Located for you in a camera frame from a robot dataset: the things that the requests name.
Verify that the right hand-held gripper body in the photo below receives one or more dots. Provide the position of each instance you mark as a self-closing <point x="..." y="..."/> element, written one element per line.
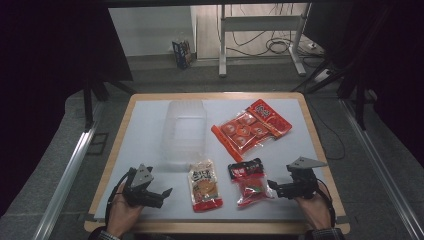
<point x="304" y="185"/>

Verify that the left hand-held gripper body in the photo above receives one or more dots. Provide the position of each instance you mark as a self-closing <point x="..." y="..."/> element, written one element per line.
<point x="141" y="176"/>

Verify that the small red black snack packet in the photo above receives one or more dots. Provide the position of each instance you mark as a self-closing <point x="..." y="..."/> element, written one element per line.
<point x="250" y="186"/>

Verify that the clear plastic container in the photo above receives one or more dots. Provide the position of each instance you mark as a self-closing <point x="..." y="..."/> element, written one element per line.
<point x="184" y="133"/>

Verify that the large red snack packet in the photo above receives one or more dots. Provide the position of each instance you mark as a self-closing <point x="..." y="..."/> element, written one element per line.
<point x="246" y="130"/>

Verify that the person's right hand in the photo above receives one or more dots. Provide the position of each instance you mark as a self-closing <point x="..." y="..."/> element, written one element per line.
<point x="318" y="211"/>

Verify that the person's left hand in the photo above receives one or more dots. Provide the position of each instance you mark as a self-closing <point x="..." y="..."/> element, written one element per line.
<point x="121" y="215"/>

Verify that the white table sheet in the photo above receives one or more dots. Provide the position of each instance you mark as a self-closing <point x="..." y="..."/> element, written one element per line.
<point x="146" y="126"/>

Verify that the wooden table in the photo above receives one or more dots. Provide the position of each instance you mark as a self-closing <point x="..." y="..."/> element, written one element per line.
<point x="216" y="228"/>

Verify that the black stand legs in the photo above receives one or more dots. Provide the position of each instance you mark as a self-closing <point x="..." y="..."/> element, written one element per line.
<point x="88" y="106"/>
<point x="359" y="106"/>

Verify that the white power strip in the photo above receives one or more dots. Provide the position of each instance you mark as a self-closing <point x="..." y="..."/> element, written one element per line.
<point x="323" y="75"/>

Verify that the dark curtain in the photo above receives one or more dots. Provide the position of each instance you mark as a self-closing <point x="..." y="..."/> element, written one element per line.
<point x="393" y="66"/>
<point x="40" y="83"/>

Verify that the aluminium floor rail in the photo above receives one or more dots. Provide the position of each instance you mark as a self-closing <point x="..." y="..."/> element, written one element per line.
<point x="65" y="180"/>
<point x="380" y="170"/>

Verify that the white metal stand frame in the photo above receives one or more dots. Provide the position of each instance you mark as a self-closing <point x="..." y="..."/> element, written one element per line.
<point x="260" y="23"/>

